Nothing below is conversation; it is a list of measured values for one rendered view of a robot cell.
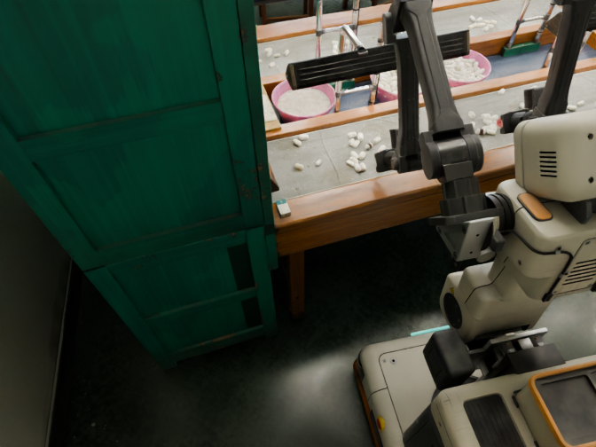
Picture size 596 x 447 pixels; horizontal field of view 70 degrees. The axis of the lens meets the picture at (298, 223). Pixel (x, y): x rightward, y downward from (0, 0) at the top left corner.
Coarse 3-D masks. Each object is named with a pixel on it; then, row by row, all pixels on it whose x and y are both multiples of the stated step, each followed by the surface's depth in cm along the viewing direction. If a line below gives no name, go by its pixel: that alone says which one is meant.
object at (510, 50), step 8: (528, 0) 185; (552, 0) 190; (552, 8) 192; (520, 16) 191; (544, 16) 195; (520, 24) 194; (544, 24) 198; (512, 32) 198; (512, 40) 200; (536, 40) 205; (504, 48) 203; (512, 48) 203; (520, 48) 205; (528, 48) 207; (536, 48) 208; (504, 56) 205
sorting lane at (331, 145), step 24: (480, 96) 178; (504, 96) 177; (576, 96) 177; (384, 120) 169; (480, 120) 168; (288, 144) 161; (312, 144) 161; (336, 144) 161; (360, 144) 161; (384, 144) 161; (504, 144) 160; (288, 168) 154; (312, 168) 154; (336, 168) 153; (288, 192) 147; (312, 192) 146
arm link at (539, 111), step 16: (560, 0) 102; (576, 0) 101; (592, 0) 101; (576, 16) 103; (560, 32) 109; (576, 32) 106; (560, 48) 110; (576, 48) 109; (560, 64) 112; (560, 80) 115; (544, 96) 121; (560, 96) 118; (544, 112) 122; (560, 112) 121
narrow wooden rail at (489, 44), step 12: (480, 36) 201; (492, 36) 200; (504, 36) 200; (516, 36) 202; (528, 36) 205; (540, 36) 207; (552, 36) 209; (480, 48) 201; (492, 48) 203; (264, 84) 181; (276, 84) 182
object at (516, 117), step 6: (504, 114) 139; (510, 114) 140; (516, 114) 138; (522, 114) 135; (504, 120) 140; (510, 120) 140; (516, 120) 137; (504, 126) 140; (510, 126) 141; (504, 132) 141; (510, 132) 141
